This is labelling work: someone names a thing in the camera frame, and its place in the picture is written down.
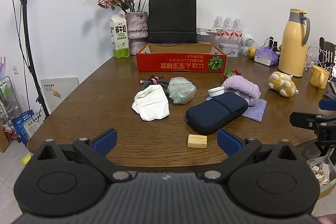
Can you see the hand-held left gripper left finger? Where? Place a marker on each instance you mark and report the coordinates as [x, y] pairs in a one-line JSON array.
[[106, 141]]

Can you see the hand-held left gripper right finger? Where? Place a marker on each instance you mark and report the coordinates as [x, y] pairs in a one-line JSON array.
[[228, 141]]

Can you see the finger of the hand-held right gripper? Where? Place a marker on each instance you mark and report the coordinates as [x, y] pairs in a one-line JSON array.
[[307, 119], [328, 104]]

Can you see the navy zip pouch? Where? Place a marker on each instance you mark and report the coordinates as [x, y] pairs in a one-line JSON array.
[[215, 113]]

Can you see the yellow soap bar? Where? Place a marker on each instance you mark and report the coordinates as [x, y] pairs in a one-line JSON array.
[[197, 141]]

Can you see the purple woven cloth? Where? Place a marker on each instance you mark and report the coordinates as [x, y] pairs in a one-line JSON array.
[[256, 112]]

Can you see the yellow plush toy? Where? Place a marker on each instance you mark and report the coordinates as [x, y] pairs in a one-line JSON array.
[[282, 83]]

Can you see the white jar lid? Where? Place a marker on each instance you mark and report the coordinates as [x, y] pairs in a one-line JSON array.
[[215, 92]]

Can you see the purple fluffy headband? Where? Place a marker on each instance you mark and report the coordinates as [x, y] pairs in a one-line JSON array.
[[242, 88]]

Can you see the white paper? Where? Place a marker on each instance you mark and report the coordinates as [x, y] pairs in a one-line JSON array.
[[151, 104]]

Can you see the red green wrapper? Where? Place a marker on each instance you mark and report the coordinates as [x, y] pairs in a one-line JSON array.
[[231, 74]]

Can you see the iridescent plastic bag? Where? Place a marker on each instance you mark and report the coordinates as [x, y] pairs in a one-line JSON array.
[[181, 91]]

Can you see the red cardboard box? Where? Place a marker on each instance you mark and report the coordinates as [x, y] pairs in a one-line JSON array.
[[170, 62]]

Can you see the black phone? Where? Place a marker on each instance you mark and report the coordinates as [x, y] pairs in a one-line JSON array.
[[330, 94]]

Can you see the yellow mug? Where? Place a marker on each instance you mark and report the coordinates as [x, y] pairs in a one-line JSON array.
[[317, 77]]

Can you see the waste bin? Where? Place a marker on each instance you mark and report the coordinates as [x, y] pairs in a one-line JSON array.
[[324, 176]]

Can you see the yellow thermos jug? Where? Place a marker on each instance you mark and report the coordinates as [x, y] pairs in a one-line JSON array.
[[292, 48]]

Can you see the white panel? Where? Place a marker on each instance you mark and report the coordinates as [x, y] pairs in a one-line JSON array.
[[60, 90]]

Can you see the purple tissue pack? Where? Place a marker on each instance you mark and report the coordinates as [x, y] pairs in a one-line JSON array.
[[265, 56]]

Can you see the small yellow object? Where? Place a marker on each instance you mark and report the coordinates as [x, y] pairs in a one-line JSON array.
[[26, 159]]

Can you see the blue bag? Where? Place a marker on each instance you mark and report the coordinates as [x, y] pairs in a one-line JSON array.
[[25, 124]]

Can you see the black charger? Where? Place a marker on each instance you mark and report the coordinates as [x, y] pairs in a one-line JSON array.
[[271, 41]]

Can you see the green apple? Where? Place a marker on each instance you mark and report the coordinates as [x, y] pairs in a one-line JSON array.
[[252, 53]]

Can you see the white tin box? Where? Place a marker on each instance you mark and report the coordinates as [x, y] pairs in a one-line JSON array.
[[229, 50]]

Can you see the round white device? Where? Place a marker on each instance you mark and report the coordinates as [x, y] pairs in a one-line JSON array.
[[247, 41]]

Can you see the brown cardboard carton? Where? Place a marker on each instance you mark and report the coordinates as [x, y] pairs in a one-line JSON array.
[[4, 138]]

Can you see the green white milk carton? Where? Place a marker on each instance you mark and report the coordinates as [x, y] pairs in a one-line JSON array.
[[119, 37]]

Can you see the clear grain container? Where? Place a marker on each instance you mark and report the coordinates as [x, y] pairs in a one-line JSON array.
[[206, 39]]

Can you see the flat white box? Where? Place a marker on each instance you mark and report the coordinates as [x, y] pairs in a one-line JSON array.
[[207, 30]]

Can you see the purple marbled vase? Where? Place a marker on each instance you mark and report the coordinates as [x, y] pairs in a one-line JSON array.
[[136, 27]]

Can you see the black paper bag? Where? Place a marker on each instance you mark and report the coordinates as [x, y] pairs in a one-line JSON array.
[[172, 19]]

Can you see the black lamp stand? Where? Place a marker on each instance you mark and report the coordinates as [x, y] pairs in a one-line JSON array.
[[25, 19]]

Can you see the wall socket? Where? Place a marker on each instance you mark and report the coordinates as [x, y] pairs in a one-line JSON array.
[[16, 69]]

